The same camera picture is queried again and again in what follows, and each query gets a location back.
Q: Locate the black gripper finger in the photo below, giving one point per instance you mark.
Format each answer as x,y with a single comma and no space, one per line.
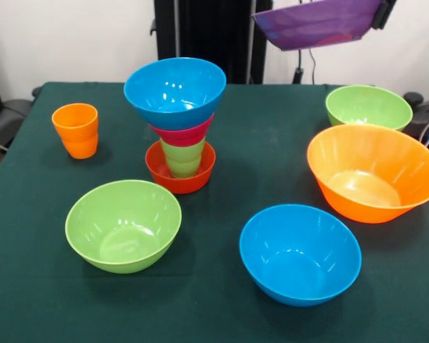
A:
384,14

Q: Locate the purple plastic bowl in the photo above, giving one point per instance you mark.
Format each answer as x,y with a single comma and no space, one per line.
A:
314,25

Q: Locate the large orange plastic bowl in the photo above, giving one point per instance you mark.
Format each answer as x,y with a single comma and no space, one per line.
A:
372,171

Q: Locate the blue plastic bowl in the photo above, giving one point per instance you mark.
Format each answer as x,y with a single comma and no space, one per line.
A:
300,257
175,89

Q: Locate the pink plastic bowl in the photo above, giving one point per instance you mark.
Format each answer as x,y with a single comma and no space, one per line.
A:
186,137

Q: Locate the green plastic cup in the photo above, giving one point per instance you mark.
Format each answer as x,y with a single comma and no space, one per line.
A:
184,160

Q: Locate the red plastic bowl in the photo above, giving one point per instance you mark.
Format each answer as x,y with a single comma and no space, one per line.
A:
186,186

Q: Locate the green plastic bowl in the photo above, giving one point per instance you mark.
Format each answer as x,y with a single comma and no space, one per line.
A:
368,105
123,228

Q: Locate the black office chair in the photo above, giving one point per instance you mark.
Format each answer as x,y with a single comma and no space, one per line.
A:
10,114
420,118

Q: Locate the orange plastic cup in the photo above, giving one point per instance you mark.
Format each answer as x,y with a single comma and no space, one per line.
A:
75,135

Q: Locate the dark green tablecloth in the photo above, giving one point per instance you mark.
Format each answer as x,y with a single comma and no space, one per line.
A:
207,314

